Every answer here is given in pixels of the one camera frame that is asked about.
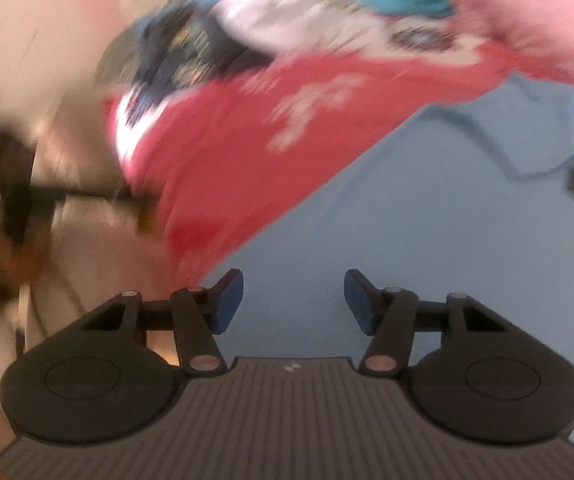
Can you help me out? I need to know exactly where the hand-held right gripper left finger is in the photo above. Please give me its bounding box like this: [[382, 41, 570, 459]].
[[81, 269, 245, 375]]

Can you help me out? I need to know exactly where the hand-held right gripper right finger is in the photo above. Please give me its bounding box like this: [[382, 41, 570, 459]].
[[344, 269, 510, 375]]

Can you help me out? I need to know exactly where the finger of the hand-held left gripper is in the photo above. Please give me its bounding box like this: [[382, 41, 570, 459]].
[[62, 185, 160, 233]]

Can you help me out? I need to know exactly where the light blue t-shirt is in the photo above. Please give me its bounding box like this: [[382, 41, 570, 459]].
[[199, 72, 574, 466]]

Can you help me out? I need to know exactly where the red floral blanket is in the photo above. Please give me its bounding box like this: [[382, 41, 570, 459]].
[[102, 25, 518, 286]]

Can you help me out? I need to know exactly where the blue patterned cloth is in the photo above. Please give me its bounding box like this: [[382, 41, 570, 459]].
[[94, 0, 248, 126]]

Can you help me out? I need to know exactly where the dark navy garment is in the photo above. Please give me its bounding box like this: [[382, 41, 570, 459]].
[[202, 20, 272, 81]]

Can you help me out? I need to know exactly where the pink and grey floral quilt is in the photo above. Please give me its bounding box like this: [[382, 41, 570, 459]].
[[447, 0, 574, 88]]

